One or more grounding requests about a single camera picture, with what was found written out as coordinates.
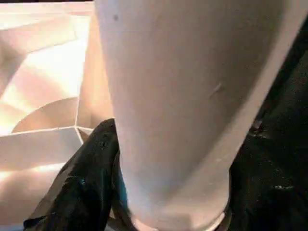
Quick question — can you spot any white plastic table leg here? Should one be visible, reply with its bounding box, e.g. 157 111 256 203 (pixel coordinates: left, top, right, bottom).
93 0 299 231

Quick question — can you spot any white plastic table top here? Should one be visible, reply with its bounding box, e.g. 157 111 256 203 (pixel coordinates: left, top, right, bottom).
0 1 117 231

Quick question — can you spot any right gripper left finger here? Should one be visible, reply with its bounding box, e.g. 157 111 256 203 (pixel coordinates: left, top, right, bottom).
23 117 127 231

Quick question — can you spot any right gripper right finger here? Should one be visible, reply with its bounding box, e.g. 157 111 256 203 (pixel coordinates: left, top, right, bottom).
227 124 308 231

